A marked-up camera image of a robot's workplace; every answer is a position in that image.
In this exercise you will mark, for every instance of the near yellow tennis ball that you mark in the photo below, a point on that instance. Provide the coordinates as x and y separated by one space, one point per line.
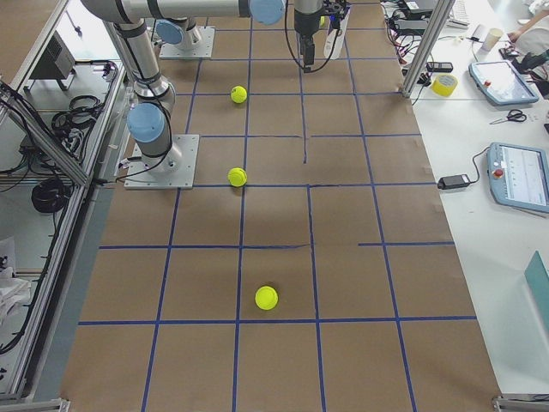
266 298

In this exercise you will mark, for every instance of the yellow tennis ball between bases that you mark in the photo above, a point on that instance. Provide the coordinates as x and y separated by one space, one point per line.
238 94

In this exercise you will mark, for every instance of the paper cup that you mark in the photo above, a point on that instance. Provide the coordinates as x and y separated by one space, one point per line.
493 36

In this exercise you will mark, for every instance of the teach pendant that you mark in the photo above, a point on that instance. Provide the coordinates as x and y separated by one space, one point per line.
518 176
501 83

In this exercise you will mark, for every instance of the teal board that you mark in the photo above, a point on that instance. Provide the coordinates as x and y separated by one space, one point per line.
536 276

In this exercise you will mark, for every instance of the brown paper table cover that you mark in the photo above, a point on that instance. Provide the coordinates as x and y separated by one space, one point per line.
340 215

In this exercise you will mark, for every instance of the black handled scissors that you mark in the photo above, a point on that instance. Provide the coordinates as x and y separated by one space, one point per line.
513 115

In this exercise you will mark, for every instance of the far teach pendant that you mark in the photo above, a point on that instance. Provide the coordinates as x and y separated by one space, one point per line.
501 83

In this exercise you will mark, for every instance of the black power adapter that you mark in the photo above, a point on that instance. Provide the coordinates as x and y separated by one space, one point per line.
453 182

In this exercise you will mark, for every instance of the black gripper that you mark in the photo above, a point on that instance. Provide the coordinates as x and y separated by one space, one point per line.
305 26

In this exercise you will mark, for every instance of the grey metal box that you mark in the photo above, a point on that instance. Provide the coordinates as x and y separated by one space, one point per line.
56 63

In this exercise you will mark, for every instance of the aluminium frame post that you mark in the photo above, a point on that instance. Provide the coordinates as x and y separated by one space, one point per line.
436 24

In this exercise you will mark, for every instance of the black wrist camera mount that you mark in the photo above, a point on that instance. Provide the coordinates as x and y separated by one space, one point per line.
335 11

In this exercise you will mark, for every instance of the middle yellow tennis ball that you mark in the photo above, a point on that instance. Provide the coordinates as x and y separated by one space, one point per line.
237 177

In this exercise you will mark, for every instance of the black remote device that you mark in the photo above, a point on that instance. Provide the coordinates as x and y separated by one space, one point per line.
439 67

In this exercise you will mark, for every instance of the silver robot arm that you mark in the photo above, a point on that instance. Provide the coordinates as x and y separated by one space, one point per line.
182 33
150 122

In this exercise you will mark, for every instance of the near teach pendant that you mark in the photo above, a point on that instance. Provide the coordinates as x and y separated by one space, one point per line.
518 176

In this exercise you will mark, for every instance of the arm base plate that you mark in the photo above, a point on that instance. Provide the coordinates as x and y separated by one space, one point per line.
204 50
177 170

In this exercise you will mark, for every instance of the white blue tennis ball can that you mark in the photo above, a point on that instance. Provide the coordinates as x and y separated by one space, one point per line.
336 33

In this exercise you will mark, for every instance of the yellow tape roll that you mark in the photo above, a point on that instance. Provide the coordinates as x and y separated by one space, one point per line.
444 85

